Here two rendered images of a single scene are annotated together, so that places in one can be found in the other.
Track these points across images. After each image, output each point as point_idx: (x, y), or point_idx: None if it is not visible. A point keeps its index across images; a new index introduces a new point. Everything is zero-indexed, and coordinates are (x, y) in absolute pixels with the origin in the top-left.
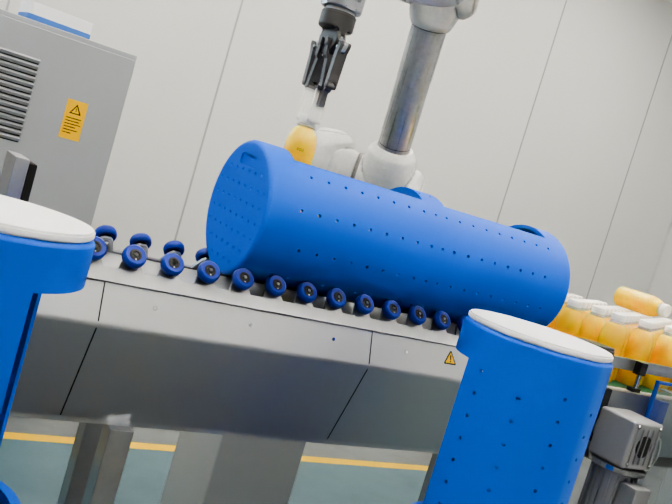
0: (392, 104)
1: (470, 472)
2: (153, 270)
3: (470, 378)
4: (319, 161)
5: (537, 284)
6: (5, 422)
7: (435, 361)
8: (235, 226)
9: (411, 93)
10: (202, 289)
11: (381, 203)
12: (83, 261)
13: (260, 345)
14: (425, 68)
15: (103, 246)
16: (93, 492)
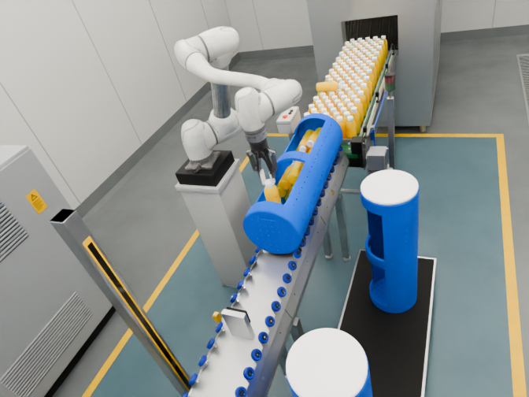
0: (218, 102)
1: (399, 242)
2: (269, 279)
3: (386, 220)
4: (199, 143)
5: (338, 142)
6: None
7: (331, 198)
8: (278, 240)
9: (226, 93)
10: (295, 272)
11: (307, 183)
12: None
13: (312, 261)
14: None
15: (277, 302)
16: None
